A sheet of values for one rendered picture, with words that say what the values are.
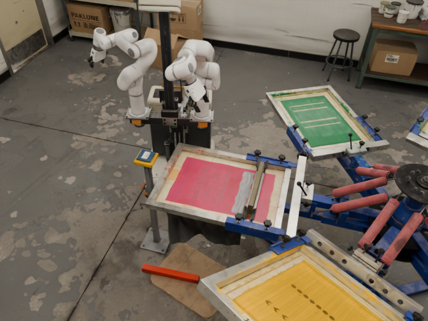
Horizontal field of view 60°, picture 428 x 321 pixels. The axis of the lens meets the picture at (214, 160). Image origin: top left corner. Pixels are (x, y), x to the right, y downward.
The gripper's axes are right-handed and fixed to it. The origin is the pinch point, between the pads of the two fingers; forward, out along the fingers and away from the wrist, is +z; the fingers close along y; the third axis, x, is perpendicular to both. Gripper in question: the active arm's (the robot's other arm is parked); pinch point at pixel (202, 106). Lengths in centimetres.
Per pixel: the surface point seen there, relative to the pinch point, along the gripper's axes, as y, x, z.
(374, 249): -11, -78, 86
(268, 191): 4, -14, 68
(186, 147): 8, 42, 38
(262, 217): -17, -20, 68
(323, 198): 9, -47, 74
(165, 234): -15, 99, 118
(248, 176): 8, 0, 61
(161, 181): -27, 36, 36
